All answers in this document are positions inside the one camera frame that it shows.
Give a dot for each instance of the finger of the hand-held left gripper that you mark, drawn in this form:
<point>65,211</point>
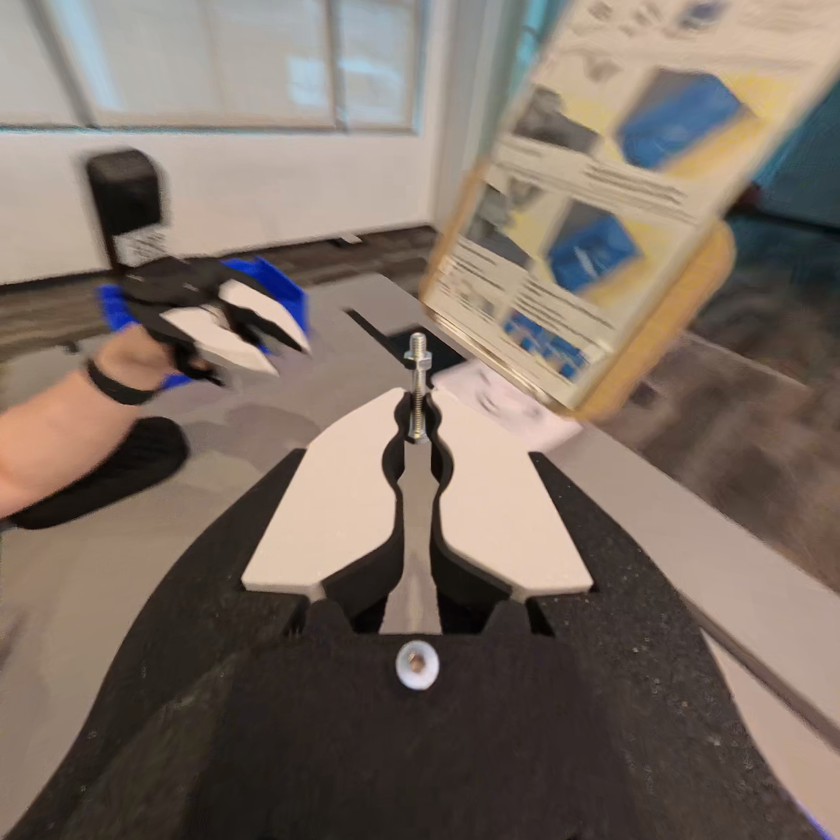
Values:
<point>216,338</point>
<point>262,312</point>

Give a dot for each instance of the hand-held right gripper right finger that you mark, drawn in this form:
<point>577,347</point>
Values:
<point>505,518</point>

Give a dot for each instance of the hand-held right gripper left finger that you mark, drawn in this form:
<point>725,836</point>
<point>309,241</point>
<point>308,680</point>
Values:
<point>328,512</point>

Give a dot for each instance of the blue bin with divider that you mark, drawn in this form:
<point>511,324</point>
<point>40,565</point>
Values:
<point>292,295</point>

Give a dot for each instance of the silver bolt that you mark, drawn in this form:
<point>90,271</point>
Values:
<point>418,400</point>

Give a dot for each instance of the silver hex nut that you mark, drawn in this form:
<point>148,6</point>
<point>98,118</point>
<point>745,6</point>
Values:
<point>418,358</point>

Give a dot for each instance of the person's left forearm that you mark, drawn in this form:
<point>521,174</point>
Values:
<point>52,446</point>

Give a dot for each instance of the grey desk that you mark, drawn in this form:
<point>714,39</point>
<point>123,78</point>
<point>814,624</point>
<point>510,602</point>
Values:
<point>262,407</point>

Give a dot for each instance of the person's left hand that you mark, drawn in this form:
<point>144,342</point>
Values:
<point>138,361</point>

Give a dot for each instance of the black floor power box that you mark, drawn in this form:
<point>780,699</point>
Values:
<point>346,240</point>

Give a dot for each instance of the black wristband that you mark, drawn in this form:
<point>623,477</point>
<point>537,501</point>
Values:
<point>118,390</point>

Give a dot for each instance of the white framed window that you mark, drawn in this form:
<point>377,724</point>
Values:
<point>229,59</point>

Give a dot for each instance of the printed instruction sheet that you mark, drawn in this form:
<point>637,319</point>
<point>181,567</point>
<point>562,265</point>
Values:
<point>623,197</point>

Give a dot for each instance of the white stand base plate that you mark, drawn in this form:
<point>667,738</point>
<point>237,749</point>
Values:
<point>512,407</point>

